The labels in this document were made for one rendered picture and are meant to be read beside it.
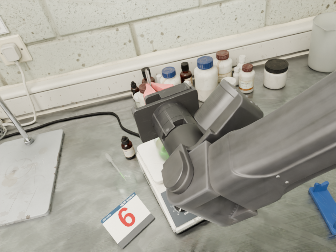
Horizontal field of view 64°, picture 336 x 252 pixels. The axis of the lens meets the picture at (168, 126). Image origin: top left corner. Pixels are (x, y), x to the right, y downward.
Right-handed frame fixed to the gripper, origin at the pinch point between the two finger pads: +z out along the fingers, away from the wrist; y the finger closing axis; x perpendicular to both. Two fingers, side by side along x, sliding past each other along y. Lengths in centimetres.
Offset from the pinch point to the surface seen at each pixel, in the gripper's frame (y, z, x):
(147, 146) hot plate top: 3.2, 4.0, 17.2
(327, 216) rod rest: -23.1, -23.6, 25.1
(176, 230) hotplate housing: 4.4, -14.2, 23.5
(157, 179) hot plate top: 4.2, -5.8, 17.2
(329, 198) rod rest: -26.4, -20.7, 25.1
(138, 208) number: 9.9, -6.0, 23.9
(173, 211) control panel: 3.6, -11.4, 21.4
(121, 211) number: 13.4, -5.9, 22.7
